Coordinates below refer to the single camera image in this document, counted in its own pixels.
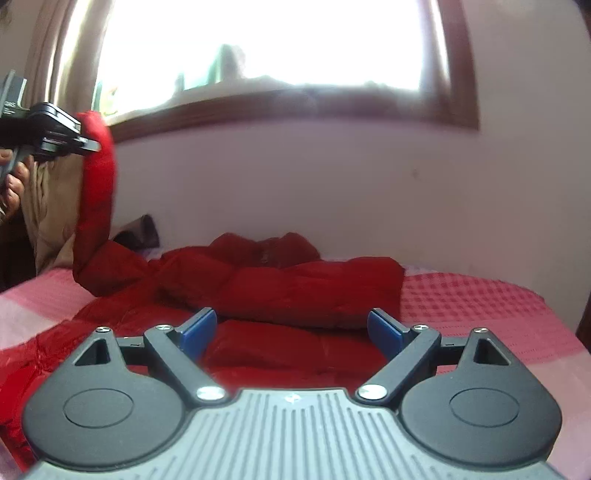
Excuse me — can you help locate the red puffer jacket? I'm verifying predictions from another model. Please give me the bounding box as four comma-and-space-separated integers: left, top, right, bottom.
1, 112, 405, 468

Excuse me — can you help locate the beige floral curtain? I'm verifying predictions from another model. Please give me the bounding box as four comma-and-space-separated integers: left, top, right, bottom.
23, 1, 112, 274

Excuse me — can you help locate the person left hand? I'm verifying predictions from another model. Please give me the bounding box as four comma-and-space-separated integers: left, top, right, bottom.
1, 155, 34, 221

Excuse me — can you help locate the brown cloth on bed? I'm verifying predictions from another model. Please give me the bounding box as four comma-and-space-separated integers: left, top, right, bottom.
112, 214, 160, 252

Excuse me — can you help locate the brown framed window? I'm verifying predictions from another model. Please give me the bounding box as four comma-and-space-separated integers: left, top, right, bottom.
93, 1, 480, 141

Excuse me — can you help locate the pink checked bed sheet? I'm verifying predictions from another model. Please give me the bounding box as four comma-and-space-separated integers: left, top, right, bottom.
1, 267, 590, 479

